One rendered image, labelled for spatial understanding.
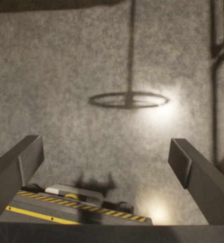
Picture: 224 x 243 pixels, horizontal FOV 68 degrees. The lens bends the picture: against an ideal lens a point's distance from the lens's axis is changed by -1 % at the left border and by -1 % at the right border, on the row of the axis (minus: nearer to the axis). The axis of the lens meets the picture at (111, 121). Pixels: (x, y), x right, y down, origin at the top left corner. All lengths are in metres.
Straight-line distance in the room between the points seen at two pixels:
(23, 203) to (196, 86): 0.92
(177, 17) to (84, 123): 0.78
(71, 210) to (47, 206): 0.08
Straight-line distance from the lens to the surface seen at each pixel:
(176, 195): 0.95
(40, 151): 0.17
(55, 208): 0.66
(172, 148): 0.17
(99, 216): 0.63
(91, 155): 0.92
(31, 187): 0.95
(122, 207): 0.83
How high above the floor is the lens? 0.89
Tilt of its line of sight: 81 degrees down
